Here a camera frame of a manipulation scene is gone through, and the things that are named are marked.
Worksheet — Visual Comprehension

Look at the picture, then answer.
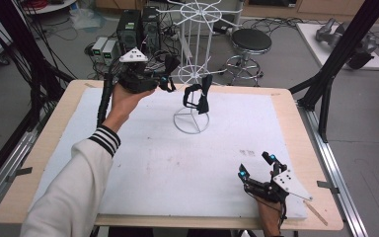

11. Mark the thin black cable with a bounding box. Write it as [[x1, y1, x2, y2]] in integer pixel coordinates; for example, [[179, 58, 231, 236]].
[[277, 199, 289, 229]]

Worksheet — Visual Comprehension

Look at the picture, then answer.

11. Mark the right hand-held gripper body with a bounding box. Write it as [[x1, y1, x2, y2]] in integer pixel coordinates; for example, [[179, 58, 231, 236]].
[[242, 169, 314, 204]]

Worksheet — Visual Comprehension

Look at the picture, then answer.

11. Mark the metal clamp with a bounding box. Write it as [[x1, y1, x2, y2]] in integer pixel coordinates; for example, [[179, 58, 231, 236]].
[[315, 180, 341, 195], [5, 166, 34, 184]]

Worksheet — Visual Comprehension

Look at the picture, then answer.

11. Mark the white foam mat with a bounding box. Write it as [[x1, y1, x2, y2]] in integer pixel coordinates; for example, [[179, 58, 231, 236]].
[[27, 86, 309, 221]]

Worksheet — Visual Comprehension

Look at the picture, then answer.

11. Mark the clear plastic bag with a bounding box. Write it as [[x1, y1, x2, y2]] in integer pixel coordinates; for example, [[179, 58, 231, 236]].
[[68, 7, 107, 32]]

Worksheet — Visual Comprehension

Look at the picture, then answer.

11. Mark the black metal frame post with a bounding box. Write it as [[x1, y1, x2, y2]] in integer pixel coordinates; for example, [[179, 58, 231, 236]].
[[288, 0, 379, 144], [0, 0, 76, 133]]

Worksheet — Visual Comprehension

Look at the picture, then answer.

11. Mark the black round stool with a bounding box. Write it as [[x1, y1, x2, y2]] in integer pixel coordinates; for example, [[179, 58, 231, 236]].
[[221, 28, 273, 88]]

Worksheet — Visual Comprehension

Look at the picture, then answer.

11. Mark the grey power supply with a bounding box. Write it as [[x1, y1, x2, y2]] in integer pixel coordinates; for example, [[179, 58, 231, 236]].
[[101, 39, 119, 67], [91, 36, 110, 65]]

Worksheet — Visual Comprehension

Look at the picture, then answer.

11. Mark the round white table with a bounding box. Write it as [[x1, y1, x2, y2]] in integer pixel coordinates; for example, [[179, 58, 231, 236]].
[[22, 0, 79, 15]]

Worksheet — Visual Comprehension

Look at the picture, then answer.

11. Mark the white wire display rack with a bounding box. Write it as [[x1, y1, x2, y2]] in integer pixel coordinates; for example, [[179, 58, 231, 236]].
[[155, 0, 245, 135]]

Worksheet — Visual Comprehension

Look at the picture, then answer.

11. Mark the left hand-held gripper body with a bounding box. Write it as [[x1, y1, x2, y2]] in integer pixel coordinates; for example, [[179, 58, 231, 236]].
[[115, 46, 162, 95]]

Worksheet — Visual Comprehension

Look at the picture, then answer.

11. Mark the black computer tower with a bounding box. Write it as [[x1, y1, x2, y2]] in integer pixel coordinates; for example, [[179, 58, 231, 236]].
[[115, 9, 143, 66], [140, 6, 162, 54]]

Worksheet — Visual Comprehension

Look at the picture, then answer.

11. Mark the aluminium rail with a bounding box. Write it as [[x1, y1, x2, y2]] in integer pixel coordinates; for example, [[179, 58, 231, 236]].
[[0, 108, 54, 220], [297, 101, 370, 237]]

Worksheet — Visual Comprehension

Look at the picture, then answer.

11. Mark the white platform board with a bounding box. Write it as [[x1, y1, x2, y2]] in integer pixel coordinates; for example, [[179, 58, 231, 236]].
[[295, 22, 379, 71]]

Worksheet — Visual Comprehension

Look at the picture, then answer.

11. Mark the person's right hand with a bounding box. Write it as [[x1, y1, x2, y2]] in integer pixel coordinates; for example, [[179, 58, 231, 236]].
[[256, 197, 286, 237]]

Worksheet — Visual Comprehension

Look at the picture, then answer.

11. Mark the person's left hand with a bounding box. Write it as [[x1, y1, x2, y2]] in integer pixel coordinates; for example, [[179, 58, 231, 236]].
[[102, 83, 156, 133]]

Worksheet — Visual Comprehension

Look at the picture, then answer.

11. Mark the tangle of black floor cables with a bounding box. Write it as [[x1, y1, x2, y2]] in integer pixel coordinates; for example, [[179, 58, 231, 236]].
[[248, 15, 314, 38]]

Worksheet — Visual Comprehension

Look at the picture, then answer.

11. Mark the wooden stick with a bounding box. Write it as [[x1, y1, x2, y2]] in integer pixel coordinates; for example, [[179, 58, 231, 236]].
[[302, 199, 330, 227]]

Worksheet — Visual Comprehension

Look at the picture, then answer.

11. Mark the black corrugated cable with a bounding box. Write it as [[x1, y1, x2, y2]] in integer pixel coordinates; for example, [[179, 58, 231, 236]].
[[96, 56, 123, 128]]

